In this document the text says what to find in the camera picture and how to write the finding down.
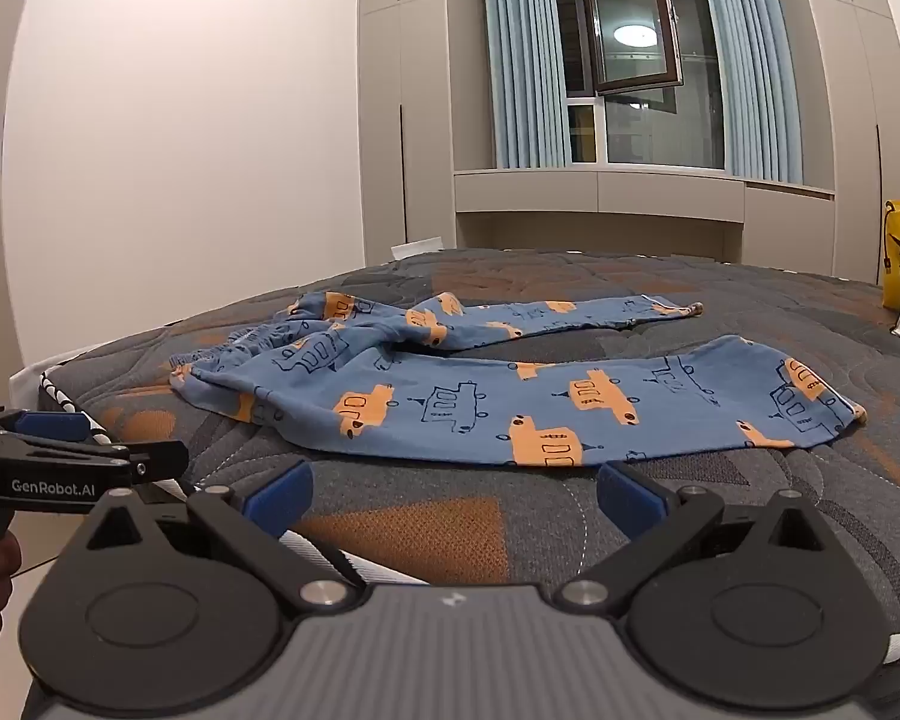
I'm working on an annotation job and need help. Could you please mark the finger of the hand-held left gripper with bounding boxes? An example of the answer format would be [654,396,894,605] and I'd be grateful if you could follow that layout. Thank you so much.
[124,440,190,487]
[0,405,115,452]

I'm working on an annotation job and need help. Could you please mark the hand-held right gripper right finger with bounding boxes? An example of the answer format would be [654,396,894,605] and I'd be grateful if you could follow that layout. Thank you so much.
[555,461,826,614]

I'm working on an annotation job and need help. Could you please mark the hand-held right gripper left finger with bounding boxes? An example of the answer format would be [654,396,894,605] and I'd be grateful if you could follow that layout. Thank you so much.
[82,457,366,613]

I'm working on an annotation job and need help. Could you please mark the blue pants with orange cars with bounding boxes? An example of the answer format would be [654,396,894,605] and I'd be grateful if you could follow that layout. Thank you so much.
[169,289,869,467]

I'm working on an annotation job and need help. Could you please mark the grey quilted bed mattress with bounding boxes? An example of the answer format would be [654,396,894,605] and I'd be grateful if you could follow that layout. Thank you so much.
[11,247,900,720]

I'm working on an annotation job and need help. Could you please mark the beige window bench cabinet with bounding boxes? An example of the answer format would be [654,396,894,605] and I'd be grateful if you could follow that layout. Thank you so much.
[453,167,838,275]

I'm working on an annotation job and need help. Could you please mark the beige wardrobe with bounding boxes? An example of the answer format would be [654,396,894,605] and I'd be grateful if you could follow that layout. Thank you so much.
[356,0,497,268]
[786,0,900,287]

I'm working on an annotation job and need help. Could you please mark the light blue curtain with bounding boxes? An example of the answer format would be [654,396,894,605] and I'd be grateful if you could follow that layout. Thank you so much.
[693,0,806,185]
[480,0,575,170]

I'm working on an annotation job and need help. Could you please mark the window with brown frame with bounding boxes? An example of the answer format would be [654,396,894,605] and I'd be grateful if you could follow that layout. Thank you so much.
[553,0,725,167]

